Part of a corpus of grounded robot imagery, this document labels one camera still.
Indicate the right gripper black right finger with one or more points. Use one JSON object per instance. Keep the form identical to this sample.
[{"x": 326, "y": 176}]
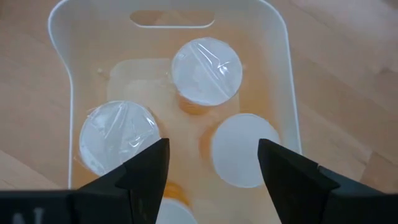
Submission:
[{"x": 304, "y": 199}]

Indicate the orange pill bottle plain cap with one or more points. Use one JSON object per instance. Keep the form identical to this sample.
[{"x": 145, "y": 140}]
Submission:
[
  {"x": 177, "y": 214},
  {"x": 239, "y": 149}
]

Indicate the white plastic bin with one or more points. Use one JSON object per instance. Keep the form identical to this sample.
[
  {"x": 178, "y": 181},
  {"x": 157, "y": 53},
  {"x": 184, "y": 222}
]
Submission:
[{"x": 93, "y": 46}]

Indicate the orange pill bottle film-wrapped cap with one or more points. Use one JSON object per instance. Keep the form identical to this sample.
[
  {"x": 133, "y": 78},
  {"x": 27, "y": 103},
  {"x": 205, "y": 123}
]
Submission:
[
  {"x": 206, "y": 71},
  {"x": 115, "y": 133}
]

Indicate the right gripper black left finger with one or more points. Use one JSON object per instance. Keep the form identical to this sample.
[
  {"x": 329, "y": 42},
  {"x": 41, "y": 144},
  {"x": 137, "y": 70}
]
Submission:
[{"x": 124, "y": 199}]

